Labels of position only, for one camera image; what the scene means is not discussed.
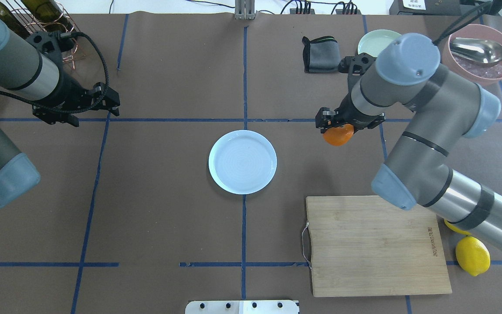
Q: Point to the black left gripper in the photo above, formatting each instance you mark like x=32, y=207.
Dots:
x=69, y=93

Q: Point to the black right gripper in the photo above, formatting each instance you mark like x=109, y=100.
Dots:
x=347, y=112

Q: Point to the orange mandarin fruit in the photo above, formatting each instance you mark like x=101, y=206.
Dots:
x=339, y=136

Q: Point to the light blue plate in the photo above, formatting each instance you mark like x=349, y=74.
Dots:
x=242, y=162

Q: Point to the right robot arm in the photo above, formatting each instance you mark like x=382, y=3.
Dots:
x=446, y=108

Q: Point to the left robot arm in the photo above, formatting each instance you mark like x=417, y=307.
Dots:
x=32, y=73

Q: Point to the light green plate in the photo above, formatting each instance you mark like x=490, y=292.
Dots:
x=374, y=42

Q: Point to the grey folded cloth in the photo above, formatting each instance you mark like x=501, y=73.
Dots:
x=321, y=55

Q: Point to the bamboo cutting board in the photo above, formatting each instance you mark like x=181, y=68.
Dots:
x=362, y=246

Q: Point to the pink bowl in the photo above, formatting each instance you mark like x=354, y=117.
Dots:
x=484, y=75

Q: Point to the steel ice scoop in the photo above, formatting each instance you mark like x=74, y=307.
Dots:
x=482, y=51

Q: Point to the upper yellow lemon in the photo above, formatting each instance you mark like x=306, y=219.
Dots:
x=454, y=228

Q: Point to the yellow lemon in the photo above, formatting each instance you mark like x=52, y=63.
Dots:
x=472, y=256
x=454, y=228

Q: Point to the lower yellow lemon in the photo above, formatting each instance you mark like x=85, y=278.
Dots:
x=472, y=256

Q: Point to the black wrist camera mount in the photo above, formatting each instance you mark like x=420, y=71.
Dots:
x=355, y=67

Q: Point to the copper wire bottle rack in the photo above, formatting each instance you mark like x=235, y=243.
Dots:
x=70, y=57

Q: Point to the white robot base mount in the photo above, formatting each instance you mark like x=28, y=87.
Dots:
x=243, y=307

